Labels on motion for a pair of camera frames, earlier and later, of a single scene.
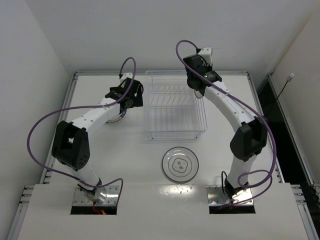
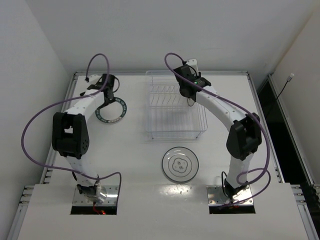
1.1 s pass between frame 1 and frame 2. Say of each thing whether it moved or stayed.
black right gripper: moved
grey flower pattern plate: stayed
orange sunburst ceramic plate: moved
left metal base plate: stayed
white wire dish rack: stayed
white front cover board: stayed
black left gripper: moved
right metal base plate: stayed
